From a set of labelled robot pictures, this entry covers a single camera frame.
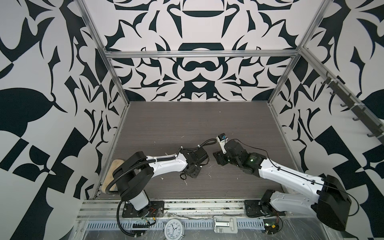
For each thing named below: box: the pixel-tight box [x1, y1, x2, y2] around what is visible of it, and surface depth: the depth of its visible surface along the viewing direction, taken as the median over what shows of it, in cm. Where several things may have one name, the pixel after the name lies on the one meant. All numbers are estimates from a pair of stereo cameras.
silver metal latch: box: [213, 215, 238, 234], surface depth 70 cm
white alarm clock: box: [162, 218, 185, 240], surface depth 67 cm
